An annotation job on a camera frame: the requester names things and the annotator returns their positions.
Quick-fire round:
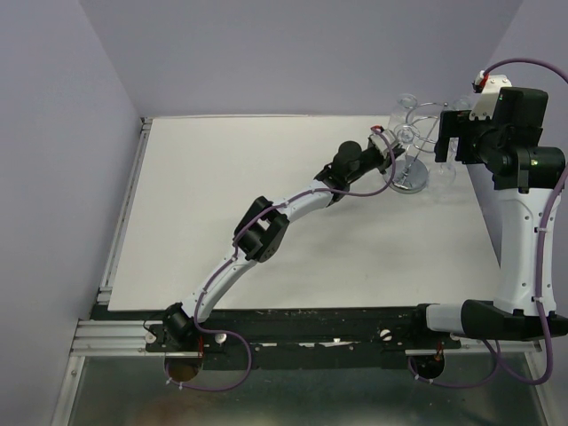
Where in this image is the clear wine glass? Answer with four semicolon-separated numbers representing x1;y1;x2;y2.
375;128;429;194
428;138;458;201

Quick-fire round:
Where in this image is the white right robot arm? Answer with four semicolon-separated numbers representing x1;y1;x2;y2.
408;85;567;348

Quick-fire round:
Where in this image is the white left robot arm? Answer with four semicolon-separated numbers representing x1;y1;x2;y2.
162;140;403;351

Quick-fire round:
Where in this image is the chrome wine glass rack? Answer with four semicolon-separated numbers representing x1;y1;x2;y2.
395;101;449;168

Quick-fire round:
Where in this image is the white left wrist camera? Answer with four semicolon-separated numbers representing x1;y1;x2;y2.
370;125;397;157

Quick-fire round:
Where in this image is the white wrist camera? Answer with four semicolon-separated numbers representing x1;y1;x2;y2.
469;70;512;121
370;125;397;157

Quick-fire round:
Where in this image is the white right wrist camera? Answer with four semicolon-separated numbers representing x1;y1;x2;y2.
469;70;512;121

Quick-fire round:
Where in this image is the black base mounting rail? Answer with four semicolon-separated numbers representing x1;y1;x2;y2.
91;304;568;370

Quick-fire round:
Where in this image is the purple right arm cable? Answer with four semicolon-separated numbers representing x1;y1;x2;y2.
407;57;568;388

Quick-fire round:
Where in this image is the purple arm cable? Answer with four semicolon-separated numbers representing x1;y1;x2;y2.
407;57;568;388
166;132;397;392

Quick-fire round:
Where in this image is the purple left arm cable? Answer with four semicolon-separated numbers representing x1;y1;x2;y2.
166;132;397;392

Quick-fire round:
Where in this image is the aluminium frame rail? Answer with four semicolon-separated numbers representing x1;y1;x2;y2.
70;117;153;357

